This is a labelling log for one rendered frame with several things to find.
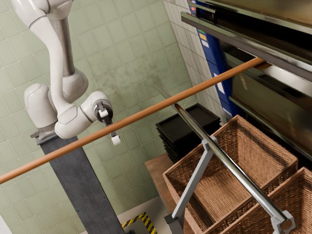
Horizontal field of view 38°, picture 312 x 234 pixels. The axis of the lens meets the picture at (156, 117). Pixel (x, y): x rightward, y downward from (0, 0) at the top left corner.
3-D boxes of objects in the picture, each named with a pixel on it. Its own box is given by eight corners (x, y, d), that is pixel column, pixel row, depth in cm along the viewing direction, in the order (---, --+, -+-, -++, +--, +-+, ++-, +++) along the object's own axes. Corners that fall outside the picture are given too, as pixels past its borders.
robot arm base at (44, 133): (30, 133, 263) (26, 125, 261) (65, 117, 267) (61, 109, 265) (33, 145, 247) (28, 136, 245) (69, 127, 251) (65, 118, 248)
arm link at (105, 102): (114, 112, 207) (116, 117, 201) (96, 120, 206) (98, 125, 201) (107, 95, 203) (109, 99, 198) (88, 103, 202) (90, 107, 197)
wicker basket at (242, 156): (252, 156, 238) (238, 112, 227) (315, 211, 187) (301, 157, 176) (170, 197, 233) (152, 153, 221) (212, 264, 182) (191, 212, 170)
